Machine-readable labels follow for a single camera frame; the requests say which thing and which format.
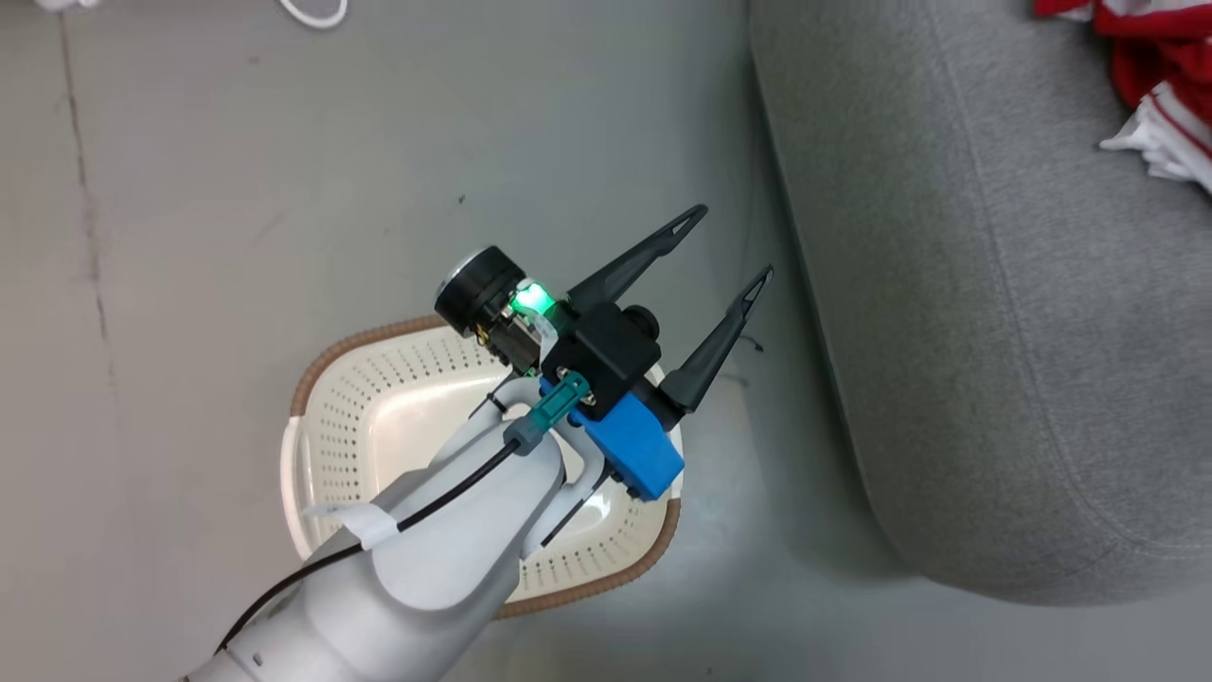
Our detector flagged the white tape label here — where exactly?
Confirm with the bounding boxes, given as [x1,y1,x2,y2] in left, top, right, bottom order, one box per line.
[303,502,399,552]

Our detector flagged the grey fabric sofa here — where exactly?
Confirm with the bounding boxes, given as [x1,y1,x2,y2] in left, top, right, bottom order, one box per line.
[748,0,1212,607]

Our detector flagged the white floor cable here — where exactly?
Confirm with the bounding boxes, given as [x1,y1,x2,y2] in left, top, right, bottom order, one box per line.
[277,0,349,29]

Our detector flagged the left gripper body black blue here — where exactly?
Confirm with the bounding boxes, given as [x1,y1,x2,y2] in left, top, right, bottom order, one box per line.
[434,246,686,504]

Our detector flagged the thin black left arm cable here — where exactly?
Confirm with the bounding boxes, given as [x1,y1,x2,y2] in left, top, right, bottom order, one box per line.
[216,440,522,655]

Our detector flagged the white perforated laundry basket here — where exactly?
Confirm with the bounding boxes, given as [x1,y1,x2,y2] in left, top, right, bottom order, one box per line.
[279,315,685,621]

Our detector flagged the teal left cable connector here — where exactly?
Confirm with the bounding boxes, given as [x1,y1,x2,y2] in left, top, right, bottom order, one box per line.
[504,371,590,451]

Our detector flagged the red and white clothing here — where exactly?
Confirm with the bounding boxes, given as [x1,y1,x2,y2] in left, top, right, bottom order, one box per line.
[1032,0,1212,195]

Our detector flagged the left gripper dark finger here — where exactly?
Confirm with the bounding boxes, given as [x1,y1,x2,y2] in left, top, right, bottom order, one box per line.
[565,204,709,315]
[660,265,775,413]

